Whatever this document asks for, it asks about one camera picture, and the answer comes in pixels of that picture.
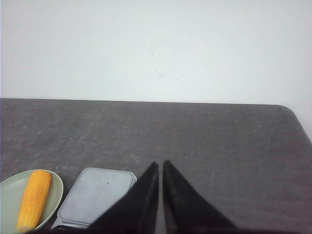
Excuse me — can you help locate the yellow corn cob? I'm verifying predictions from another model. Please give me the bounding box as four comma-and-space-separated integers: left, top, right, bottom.
16, 170, 51, 233

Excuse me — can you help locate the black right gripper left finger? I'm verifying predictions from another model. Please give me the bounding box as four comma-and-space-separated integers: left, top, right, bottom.
89, 162, 159, 234

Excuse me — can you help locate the silver digital kitchen scale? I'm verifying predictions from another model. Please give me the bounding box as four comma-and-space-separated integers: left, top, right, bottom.
51, 167, 137, 230

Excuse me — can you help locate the green oval plate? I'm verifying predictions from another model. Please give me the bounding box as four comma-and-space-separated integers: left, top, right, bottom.
0, 170, 64, 234

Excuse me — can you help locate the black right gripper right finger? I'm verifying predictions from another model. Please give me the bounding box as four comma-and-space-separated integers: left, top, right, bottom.
162, 160, 238, 234

